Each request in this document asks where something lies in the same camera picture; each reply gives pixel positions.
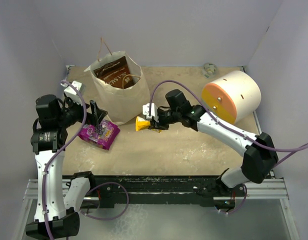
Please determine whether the yellow snack bar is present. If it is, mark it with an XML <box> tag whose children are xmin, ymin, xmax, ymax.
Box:
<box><xmin>135</xmin><ymin>116</ymin><xmax>162</xmax><ymax>133</ymax></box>

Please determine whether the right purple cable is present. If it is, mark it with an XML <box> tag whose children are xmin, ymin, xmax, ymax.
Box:
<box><xmin>148</xmin><ymin>79</ymin><xmax>308</xmax><ymax>216</ymax></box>

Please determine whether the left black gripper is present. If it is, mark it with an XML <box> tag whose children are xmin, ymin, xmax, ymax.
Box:
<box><xmin>56</xmin><ymin>96</ymin><xmax>107</xmax><ymax>128</ymax></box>

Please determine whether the purple candy bag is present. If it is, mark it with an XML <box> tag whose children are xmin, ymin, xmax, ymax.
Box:
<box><xmin>78</xmin><ymin>119</ymin><xmax>120</xmax><ymax>151</ymax></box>

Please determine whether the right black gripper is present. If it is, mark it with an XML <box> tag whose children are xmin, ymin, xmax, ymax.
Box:
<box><xmin>149</xmin><ymin>108</ymin><xmax>181</xmax><ymax>130</ymax></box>

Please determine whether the large cylindrical drum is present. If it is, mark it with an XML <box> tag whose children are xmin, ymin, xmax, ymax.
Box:
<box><xmin>201</xmin><ymin>70</ymin><xmax>262</xmax><ymax>125</ymax></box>

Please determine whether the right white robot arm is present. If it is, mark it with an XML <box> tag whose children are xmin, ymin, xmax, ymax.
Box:
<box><xmin>142</xmin><ymin>89</ymin><xmax>278</xmax><ymax>196</ymax></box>

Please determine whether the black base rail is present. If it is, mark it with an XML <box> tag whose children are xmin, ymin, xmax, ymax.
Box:
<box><xmin>62</xmin><ymin>170</ymin><xmax>247</xmax><ymax>210</ymax></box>

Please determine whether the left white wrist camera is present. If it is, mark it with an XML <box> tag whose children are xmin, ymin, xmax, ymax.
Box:
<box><xmin>60</xmin><ymin>80</ymin><xmax>86</xmax><ymax>106</ymax></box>

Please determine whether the aluminium frame rail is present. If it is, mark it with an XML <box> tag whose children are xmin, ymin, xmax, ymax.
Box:
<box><xmin>11</xmin><ymin>66</ymin><xmax>299</xmax><ymax>240</ymax></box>

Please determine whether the purple cable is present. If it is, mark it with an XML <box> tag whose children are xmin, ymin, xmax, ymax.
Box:
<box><xmin>42</xmin><ymin>79</ymin><xmax>130</xmax><ymax>240</ymax></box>
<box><xmin>148</xmin><ymin>79</ymin><xmax>308</xmax><ymax>216</ymax></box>

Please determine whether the brown paper bag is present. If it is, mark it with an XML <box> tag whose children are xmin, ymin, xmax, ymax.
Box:
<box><xmin>86</xmin><ymin>51</ymin><xmax>150</xmax><ymax>126</ymax></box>

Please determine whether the small tape roll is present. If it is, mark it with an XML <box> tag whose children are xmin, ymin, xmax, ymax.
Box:
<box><xmin>202</xmin><ymin>62</ymin><xmax>218</xmax><ymax>79</ymax></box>

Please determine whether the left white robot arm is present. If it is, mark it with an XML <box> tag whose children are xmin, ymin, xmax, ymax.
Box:
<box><xmin>25</xmin><ymin>94</ymin><xmax>108</xmax><ymax>240</ymax></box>

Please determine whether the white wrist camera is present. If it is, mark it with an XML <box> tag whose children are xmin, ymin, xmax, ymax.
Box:
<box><xmin>60</xmin><ymin>80</ymin><xmax>86</xmax><ymax>106</ymax></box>
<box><xmin>142</xmin><ymin>103</ymin><xmax>159</xmax><ymax>123</ymax></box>

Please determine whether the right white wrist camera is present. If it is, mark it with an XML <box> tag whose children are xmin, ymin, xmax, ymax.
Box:
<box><xmin>142</xmin><ymin>103</ymin><xmax>159</xmax><ymax>123</ymax></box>

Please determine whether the brown m&m's bag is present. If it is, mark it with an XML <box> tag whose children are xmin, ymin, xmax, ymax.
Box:
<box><xmin>93</xmin><ymin>56</ymin><xmax>135</xmax><ymax>89</ymax></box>

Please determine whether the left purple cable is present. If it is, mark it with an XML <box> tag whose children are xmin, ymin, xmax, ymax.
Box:
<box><xmin>42</xmin><ymin>79</ymin><xmax>130</xmax><ymax>240</ymax></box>

